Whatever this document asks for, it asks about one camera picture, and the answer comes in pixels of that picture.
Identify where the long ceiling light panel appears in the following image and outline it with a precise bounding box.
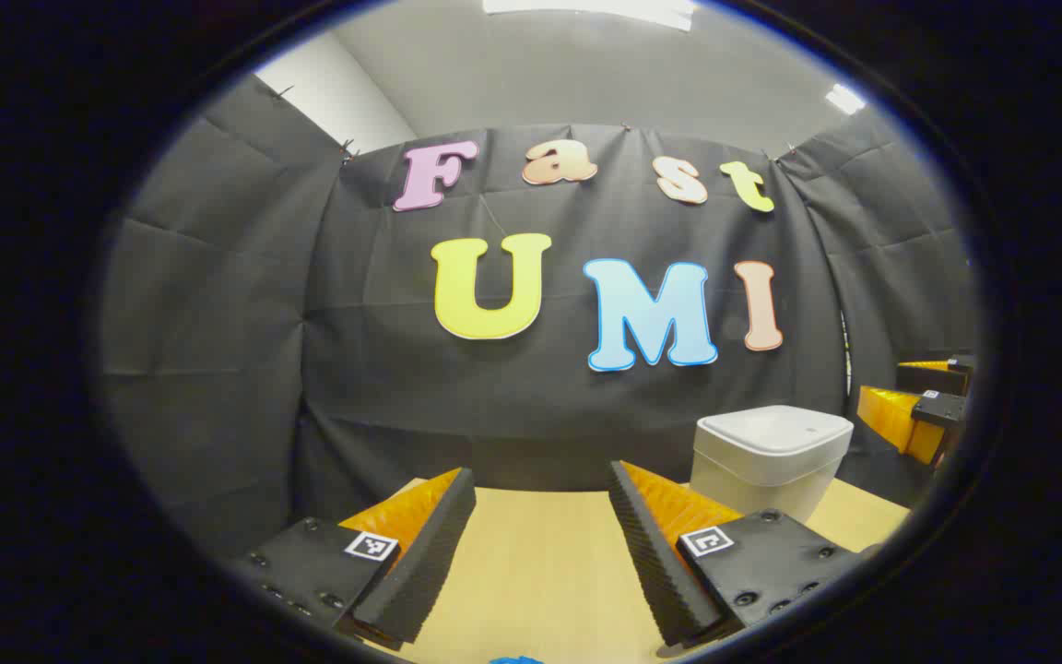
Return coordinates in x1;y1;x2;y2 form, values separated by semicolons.
483;0;698;33

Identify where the small ceiling light panel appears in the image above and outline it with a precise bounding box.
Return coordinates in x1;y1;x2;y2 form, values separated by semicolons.
824;83;867;116

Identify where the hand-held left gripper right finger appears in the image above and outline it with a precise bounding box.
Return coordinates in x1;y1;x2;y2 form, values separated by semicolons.
608;459;864;648

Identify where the white desktop garbage bin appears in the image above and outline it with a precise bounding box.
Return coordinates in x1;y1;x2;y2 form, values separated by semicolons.
690;405;855;525

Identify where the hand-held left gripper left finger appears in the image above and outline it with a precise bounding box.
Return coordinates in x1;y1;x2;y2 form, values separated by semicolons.
227;467;478;651

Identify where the wooden desktop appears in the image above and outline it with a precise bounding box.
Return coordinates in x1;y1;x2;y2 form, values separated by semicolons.
374;478;912;664

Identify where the black backdrop cloth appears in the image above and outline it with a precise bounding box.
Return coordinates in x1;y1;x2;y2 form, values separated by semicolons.
98;74;984;559

